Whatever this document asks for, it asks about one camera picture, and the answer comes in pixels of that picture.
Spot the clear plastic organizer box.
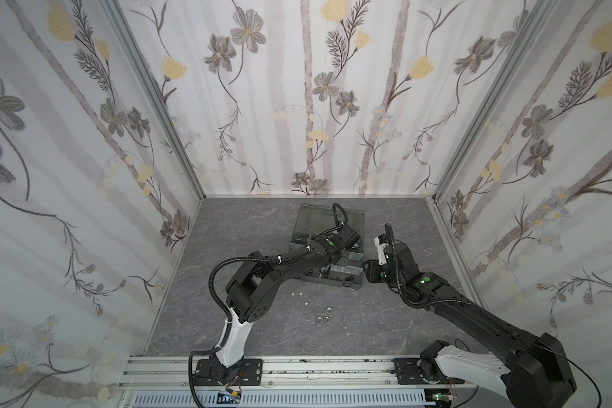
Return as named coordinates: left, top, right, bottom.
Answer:
left=290, top=204, right=365, bottom=290

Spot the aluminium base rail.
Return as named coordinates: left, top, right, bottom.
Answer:
left=112, top=355, right=489, bottom=407

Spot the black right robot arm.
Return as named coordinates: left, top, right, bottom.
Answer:
left=363, top=224, right=578, bottom=407

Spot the white slotted cable duct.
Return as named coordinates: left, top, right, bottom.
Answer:
left=132, top=389, right=435, bottom=408

